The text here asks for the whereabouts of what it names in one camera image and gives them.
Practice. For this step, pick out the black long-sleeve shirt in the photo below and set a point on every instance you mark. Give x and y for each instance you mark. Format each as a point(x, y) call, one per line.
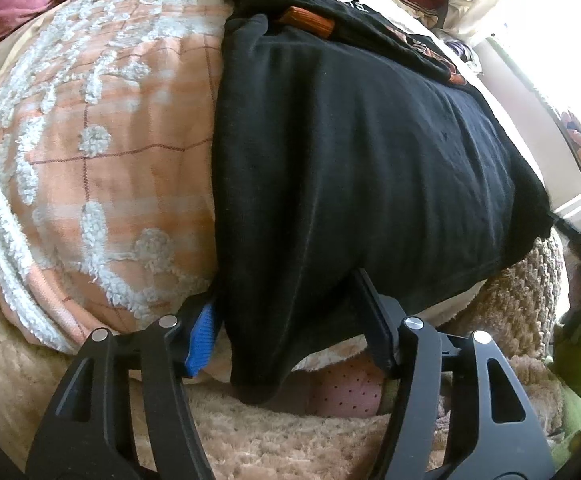
point(350, 170)

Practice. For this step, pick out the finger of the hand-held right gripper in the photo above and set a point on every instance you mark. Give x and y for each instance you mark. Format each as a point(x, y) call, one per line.
point(572, 231)

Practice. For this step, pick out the cream curtain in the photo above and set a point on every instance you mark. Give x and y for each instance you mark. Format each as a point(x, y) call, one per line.
point(480, 0)

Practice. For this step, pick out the pink dotted cloth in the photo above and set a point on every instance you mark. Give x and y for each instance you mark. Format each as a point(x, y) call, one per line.
point(343, 391)

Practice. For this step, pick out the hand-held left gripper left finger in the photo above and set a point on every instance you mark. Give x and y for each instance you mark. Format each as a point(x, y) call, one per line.
point(203, 340)

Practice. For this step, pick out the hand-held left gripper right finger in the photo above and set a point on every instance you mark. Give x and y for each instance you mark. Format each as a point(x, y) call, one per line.
point(378, 330)

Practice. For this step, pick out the fuzzy beige blanket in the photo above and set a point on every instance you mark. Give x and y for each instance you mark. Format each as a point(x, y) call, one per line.
point(270, 435)

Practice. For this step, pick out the peach checked fleece blanket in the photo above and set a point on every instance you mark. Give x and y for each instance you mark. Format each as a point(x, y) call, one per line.
point(120, 135)

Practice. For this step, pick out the window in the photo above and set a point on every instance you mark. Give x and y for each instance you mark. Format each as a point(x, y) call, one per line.
point(560, 25)

